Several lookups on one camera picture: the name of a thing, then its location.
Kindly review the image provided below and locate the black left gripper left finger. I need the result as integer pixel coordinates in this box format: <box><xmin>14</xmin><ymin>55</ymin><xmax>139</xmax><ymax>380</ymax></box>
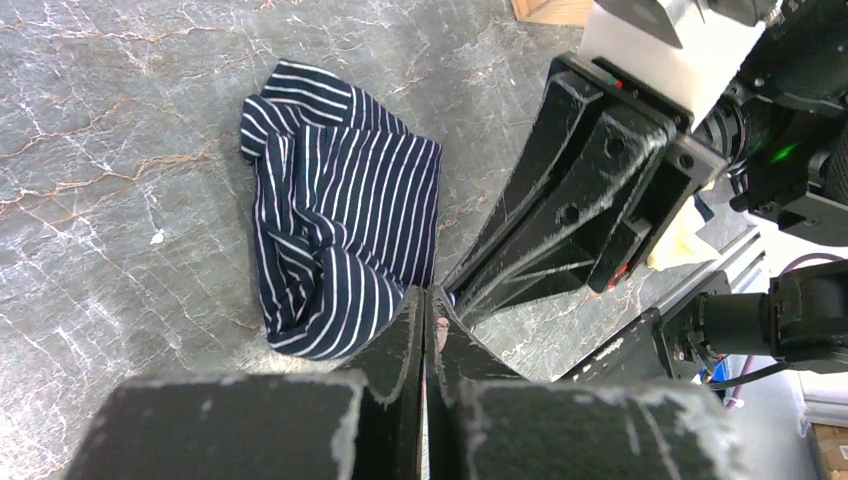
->
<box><xmin>67</xmin><ymin>287</ymin><xmax>424</xmax><ymax>479</ymax></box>

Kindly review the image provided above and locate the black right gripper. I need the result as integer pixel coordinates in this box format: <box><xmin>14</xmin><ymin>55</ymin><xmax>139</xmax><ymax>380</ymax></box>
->
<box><xmin>446</xmin><ymin>52</ymin><xmax>725</xmax><ymax>322</ymax></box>

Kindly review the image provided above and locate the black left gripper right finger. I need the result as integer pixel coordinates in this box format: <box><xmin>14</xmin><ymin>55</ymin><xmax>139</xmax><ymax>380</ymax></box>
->
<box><xmin>423</xmin><ymin>287</ymin><xmax>754</xmax><ymax>479</ymax></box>

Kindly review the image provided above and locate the navy striped boxer underwear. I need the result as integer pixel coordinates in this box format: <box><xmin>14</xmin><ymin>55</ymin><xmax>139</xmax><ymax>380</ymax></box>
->
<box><xmin>240</xmin><ymin>59</ymin><xmax>442</xmax><ymax>361</ymax></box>

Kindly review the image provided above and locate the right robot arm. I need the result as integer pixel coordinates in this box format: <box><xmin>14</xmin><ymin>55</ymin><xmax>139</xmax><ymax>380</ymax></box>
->
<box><xmin>448</xmin><ymin>1</ymin><xmax>847</xmax><ymax>323</ymax></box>

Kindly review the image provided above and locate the beige garment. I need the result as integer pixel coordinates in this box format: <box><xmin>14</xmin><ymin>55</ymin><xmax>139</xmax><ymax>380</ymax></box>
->
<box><xmin>646</xmin><ymin>197</ymin><xmax>720</xmax><ymax>271</ymax></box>

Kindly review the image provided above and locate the wooden compartment tray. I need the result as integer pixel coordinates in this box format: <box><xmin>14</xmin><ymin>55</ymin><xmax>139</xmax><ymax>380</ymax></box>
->
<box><xmin>511</xmin><ymin>0</ymin><xmax>594</xmax><ymax>27</ymax></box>

